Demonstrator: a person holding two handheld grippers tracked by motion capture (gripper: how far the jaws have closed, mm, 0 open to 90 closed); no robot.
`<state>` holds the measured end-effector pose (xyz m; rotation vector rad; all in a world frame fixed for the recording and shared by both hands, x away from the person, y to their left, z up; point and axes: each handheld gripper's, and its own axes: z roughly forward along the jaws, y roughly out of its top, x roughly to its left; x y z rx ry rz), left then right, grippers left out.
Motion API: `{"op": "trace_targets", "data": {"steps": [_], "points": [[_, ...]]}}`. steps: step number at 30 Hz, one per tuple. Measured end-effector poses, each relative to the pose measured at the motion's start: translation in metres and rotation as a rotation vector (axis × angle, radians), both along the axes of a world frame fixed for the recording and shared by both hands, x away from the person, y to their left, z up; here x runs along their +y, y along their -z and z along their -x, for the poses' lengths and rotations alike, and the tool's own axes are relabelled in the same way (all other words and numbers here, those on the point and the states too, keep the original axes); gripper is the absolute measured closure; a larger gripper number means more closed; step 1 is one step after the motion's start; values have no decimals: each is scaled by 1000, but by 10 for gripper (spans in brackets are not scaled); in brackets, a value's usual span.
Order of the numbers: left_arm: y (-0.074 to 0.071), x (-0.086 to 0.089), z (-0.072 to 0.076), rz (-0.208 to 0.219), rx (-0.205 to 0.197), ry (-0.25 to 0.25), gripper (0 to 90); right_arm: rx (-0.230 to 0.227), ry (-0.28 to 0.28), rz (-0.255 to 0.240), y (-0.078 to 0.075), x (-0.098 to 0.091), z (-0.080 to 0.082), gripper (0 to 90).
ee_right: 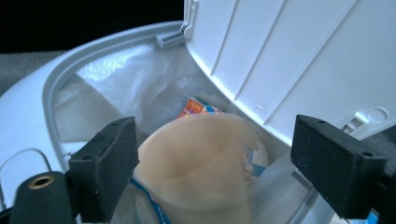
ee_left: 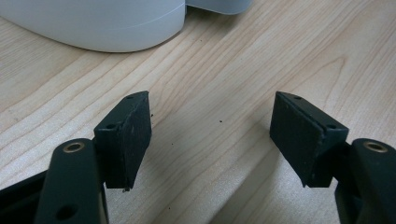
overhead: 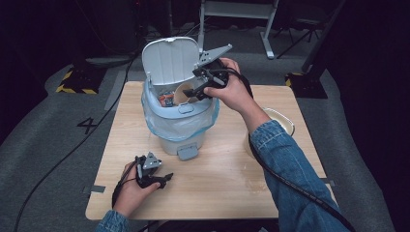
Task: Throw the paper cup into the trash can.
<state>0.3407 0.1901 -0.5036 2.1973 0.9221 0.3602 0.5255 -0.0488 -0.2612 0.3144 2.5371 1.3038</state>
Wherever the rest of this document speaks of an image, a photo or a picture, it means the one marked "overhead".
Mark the black yellow striped base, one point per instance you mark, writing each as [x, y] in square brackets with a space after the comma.
[80, 80]

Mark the person's right hand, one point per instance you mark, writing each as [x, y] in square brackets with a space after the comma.
[235, 93]

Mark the grey tape strip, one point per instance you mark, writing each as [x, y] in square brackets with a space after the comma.
[328, 182]
[95, 189]

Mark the person's left hand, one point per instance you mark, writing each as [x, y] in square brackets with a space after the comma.
[132, 193]

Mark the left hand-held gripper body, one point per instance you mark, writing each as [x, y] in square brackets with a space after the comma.
[150, 164]

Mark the pale grey trash bin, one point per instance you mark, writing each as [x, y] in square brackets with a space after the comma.
[170, 61]

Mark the dark stand with striped base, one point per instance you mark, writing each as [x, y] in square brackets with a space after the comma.
[306, 83]

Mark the white metal stand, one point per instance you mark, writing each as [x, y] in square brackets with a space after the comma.
[238, 9]

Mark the blue snack packet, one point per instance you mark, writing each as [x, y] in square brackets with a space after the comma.
[166, 99]

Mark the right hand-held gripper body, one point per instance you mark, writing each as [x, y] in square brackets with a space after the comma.
[212, 75]

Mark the light blue plastic bag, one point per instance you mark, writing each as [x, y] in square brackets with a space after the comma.
[180, 124]

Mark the black tripod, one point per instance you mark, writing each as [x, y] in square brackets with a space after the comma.
[299, 35]

